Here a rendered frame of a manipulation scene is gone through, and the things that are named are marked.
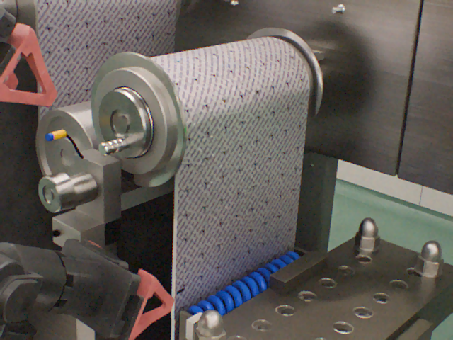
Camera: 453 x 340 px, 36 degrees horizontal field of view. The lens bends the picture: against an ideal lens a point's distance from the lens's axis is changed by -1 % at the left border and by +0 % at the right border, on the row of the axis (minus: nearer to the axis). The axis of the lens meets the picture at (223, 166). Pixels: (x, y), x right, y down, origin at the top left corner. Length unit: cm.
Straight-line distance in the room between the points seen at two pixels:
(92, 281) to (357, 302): 35
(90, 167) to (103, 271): 15
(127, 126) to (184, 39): 43
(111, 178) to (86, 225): 6
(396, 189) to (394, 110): 279
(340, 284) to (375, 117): 23
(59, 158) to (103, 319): 27
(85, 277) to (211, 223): 20
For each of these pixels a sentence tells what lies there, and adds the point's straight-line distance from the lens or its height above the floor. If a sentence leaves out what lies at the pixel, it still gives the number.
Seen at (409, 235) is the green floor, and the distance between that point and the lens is 350.
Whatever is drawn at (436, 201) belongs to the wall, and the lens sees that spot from 365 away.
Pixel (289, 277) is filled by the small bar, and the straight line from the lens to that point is 88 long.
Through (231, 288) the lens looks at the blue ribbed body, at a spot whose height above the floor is 104.
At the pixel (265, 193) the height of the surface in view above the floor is 114.
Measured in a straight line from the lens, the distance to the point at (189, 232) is 79.
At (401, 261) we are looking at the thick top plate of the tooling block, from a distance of 100.
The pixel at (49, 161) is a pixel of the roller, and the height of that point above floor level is 116.
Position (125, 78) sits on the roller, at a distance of 75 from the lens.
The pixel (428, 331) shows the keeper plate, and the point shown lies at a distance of 89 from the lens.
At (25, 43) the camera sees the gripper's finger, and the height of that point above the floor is 136.
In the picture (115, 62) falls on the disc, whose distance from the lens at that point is 78.
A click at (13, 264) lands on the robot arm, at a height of 121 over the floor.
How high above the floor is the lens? 149
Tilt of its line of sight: 21 degrees down
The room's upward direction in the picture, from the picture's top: 3 degrees clockwise
